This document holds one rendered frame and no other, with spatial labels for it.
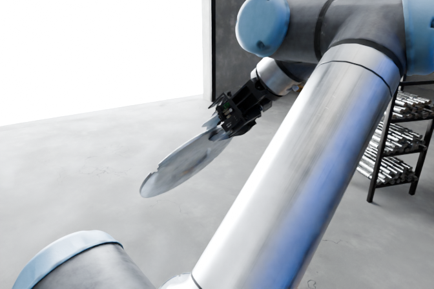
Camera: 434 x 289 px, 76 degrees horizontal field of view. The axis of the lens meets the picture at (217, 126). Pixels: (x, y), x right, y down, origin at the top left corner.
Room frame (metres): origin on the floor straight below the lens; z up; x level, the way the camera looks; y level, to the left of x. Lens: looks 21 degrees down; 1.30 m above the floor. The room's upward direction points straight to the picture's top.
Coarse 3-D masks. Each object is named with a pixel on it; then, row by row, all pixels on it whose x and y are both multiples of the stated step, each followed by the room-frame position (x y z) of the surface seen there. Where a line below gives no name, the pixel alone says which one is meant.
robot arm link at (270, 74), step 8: (264, 64) 0.48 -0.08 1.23; (272, 64) 0.47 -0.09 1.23; (264, 72) 0.48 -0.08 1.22; (272, 72) 0.47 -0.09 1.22; (280, 72) 0.46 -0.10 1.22; (264, 80) 0.47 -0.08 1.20; (272, 80) 0.47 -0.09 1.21; (280, 80) 0.46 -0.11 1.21; (288, 80) 0.46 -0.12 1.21; (272, 88) 0.47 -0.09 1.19; (280, 88) 0.47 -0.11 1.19; (288, 88) 0.47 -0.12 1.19; (296, 88) 0.48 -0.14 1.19
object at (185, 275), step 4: (188, 272) 0.95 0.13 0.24; (176, 276) 0.93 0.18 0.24; (184, 276) 0.93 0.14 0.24; (188, 276) 0.93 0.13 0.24; (168, 280) 0.91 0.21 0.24; (172, 280) 0.91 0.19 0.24; (176, 280) 0.91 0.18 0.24; (184, 280) 0.91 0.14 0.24; (164, 284) 0.89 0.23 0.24; (168, 284) 0.89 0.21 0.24; (160, 288) 0.87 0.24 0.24; (164, 288) 0.87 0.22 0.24
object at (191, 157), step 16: (192, 144) 0.56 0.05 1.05; (208, 144) 0.63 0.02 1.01; (224, 144) 0.72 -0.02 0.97; (176, 160) 0.56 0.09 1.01; (192, 160) 0.65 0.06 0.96; (208, 160) 0.73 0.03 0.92; (160, 176) 0.56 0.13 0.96; (176, 176) 0.65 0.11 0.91; (192, 176) 0.75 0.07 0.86; (144, 192) 0.57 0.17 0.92
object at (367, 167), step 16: (400, 80) 2.22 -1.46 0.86; (432, 80) 1.88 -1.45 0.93; (400, 96) 1.96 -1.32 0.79; (416, 96) 1.95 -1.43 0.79; (400, 112) 1.80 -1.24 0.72; (416, 112) 1.88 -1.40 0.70; (432, 112) 1.87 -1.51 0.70; (384, 128) 1.80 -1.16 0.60; (400, 128) 1.97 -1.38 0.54; (432, 128) 1.90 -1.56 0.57; (384, 144) 1.80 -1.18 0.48; (400, 144) 1.80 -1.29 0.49; (416, 144) 1.82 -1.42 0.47; (368, 160) 1.98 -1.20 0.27; (384, 160) 1.97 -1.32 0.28; (400, 160) 1.96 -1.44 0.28; (368, 176) 1.89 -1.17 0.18; (384, 176) 1.80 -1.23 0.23; (400, 176) 1.83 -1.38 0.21; (416, 176) 1.90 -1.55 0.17; (368, 192) 1.82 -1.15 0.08
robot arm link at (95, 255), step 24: (72, 240) 0.23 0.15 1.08; (96, 240) 0.24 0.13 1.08; (48, 264) 0.20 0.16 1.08; (72, 264) 0.20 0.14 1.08; (96, 264) 0.20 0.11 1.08; (120, 264) 0.21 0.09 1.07; (24, 288) 0.19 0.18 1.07; (48, 288) 0.18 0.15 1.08; (72, 288) 0.18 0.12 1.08; (96, 288) 0.18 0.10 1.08; (120, 288) 0.18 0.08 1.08; (144, 288) 0.19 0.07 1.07
